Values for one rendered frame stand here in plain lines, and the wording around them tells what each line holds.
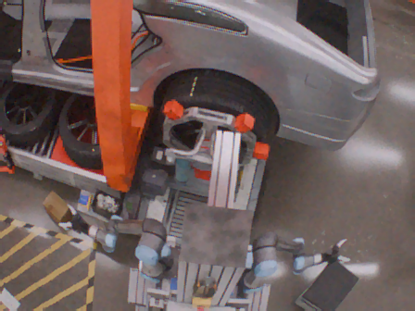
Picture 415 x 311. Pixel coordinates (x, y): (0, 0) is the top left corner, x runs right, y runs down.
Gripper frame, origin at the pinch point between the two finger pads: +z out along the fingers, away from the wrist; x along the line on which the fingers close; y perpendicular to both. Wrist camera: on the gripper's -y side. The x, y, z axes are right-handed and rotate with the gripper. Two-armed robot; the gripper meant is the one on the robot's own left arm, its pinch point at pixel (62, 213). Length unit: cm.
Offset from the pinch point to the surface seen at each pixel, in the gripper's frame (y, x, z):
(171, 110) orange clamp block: 1, 92, -32
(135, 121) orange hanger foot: 43, 107, -3
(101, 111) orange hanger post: -29, 54, -4
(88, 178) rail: 78, 72, 21
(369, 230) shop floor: 111, 132, -200
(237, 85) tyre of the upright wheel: -7, 120, -61
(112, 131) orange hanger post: -10, 57, -10
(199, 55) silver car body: -31, 111, -38
